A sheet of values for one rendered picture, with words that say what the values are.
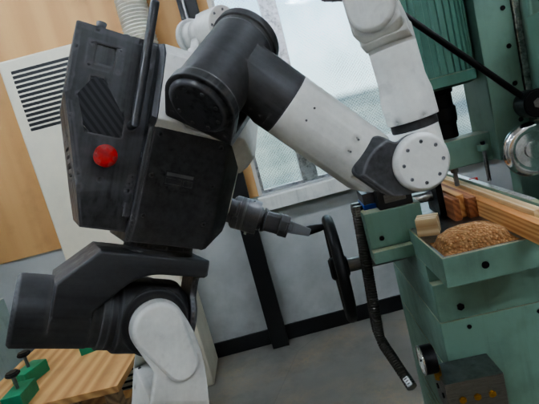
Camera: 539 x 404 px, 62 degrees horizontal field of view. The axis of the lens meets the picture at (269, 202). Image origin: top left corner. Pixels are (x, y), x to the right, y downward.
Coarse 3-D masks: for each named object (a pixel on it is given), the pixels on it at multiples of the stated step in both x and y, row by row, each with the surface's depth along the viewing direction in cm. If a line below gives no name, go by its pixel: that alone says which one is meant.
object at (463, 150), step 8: (464, 136) 110; (472, 136) 109; (480, 136) 109; (488, 136) 109; (448, 144) 109; (456, 144) 109; (464, 144) 109; (472, 144) 109; (488, 144) 109; (456, 152) 110; (464, 152) 109; (472, 152) 109; (480, 152) 109; (488, 152) 109; (456, 160) 110; (464, 160) 110; (472, 160) 110; (480, 160) 110; (456, 168) 113
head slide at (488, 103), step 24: (480, 0) 100; (504, 0) 100; (480, 24) 101; (504, 24) 101; (480, 48) 102; (504, 48) 102; (480, 72) 105; (504, 72) 103; (480, 96) 108; (504, 96) 103; (480, 120) 111; (504, 120) 104; (528, 120) 104
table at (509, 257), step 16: (416, 192) 140; (448, 224) 102; (416, 240) 100; (432, 240) 94; (512, 240) 83; (528, 240) 82; (384, 256) 105; (400, 256) 105; (432, 256) 90; (448, 256) 84; (464, 256) 83; (480, 256) 83; (496, 256) 83; (512, 256) 83; (528, 256) 83; (432, 272) 93; (448, 272) 84; (464, 272) 84; (480, 272) 84; (496, 272) 83; (512, 272) 83
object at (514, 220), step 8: (448, 184) 122; (480, 200) 99; (488, 200) 98; (480, 208) 100; (488, 208) 96; (496, 208) 92; (504, 208) 90; (512, 208) 88; (488, 216) 97; (496, 216) 93; (504, 216) 89; (512, 216) 86; (520, 216) 83; (528, 216) 82; (504, 224) 90; (512, 224) 86; (520, 224) 83; (528, 224) 80; (536, 224) 77; (520, 232) 84; (528, 232) 81; (536, 232) 78; (536, 240) 79
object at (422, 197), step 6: (438, 186) 106; (426, 192) 111; (432, 192) 110; (438, 192) 107; (414, 198) 111; (420, 198) 110; (426, 198) 110; (432, 198) 110; (438, 198) 107; (432, 204) 112; (438, 204) 108; (444, 204) 107; (432, 210) 114; (438, 210) 109; (444, 210) 107
